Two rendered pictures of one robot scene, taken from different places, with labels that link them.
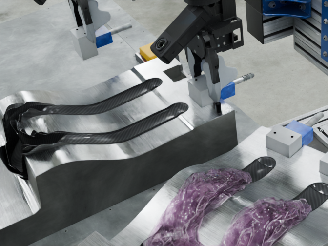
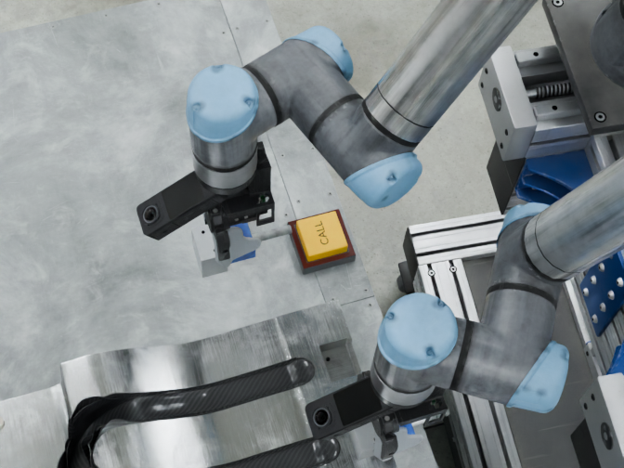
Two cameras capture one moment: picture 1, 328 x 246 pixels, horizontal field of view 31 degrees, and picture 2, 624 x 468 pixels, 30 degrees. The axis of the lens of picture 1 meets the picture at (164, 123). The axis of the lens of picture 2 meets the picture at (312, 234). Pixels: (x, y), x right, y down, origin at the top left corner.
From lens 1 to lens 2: 0.93 m
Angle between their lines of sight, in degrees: 27
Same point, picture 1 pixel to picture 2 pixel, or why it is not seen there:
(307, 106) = not seen: hidden behind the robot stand
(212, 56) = (389, 446)
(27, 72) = (105, 192)
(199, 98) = (358, 451)
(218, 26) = (410, 413)
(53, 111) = (144, 407)
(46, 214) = not seen: outside the picture
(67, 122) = (161, 445)
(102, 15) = (247, 244)
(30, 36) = (119, 83)
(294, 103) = not seen: hidden behind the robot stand
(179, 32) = (352, 418)
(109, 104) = (227, 390)
